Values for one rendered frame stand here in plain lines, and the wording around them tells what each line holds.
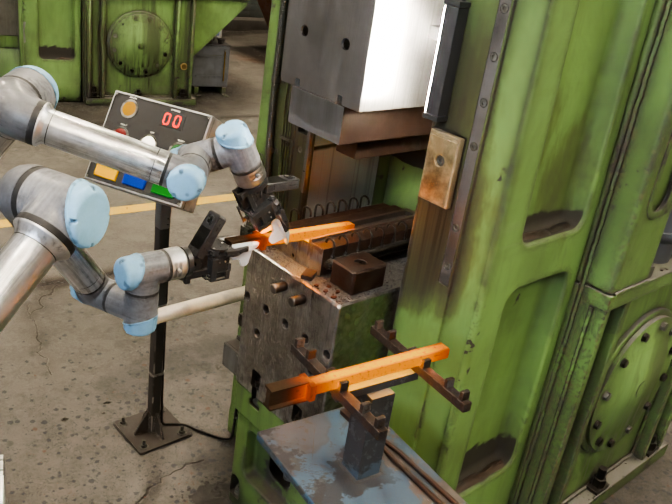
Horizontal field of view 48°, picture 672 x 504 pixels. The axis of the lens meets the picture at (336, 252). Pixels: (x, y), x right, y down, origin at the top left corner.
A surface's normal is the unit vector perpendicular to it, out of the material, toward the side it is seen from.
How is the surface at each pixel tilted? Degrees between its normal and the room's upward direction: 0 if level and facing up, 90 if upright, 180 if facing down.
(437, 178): 90
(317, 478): 0
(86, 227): 86
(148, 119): 60
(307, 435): 0
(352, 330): 90
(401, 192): 90
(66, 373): 0
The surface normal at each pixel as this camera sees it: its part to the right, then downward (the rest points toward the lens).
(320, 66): -0.74, 0.18
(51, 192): -0.14, -0.55
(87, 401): 0.14, -0.90
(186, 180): 0.03, 0.43
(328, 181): 0.66, 0.40
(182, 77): 0.47, 0.43
